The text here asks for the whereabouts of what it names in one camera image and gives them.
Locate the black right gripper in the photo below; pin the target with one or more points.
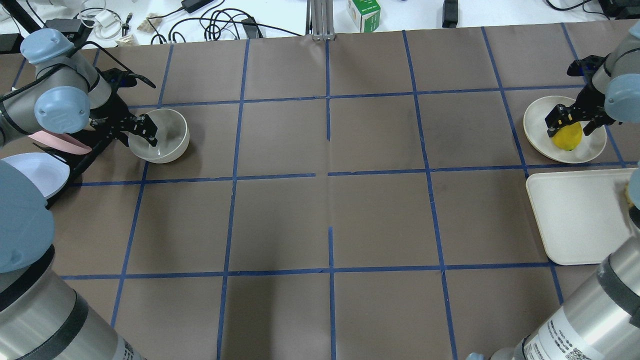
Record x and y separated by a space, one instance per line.
589 101

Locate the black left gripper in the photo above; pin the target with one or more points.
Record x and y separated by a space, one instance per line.
108 114

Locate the yellow lemon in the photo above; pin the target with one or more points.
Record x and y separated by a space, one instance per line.
568 137

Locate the white ceramic bowl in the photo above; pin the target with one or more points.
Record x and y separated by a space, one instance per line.
173 136

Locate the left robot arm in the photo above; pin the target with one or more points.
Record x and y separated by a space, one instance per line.
42 317

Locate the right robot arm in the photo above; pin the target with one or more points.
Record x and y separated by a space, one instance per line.
600 319

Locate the white round plate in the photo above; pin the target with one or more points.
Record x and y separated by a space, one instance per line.
535 128

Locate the black dish rack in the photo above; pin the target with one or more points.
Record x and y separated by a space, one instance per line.
99 139

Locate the pink plate in rack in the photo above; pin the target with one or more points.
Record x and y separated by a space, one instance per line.
61 142

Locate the bread piece on tray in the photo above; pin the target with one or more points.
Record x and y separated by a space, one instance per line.
627 196

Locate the white rectangular tray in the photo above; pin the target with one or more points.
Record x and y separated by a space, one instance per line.
582 216

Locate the lavender plate in rack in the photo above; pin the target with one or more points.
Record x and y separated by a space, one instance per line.
47 172

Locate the black power adapter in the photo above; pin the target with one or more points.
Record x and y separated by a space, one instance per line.
450 14

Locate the green white carton box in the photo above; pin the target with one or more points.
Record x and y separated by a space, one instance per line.
366 14

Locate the aluminium frame post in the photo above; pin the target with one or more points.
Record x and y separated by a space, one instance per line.
320 20

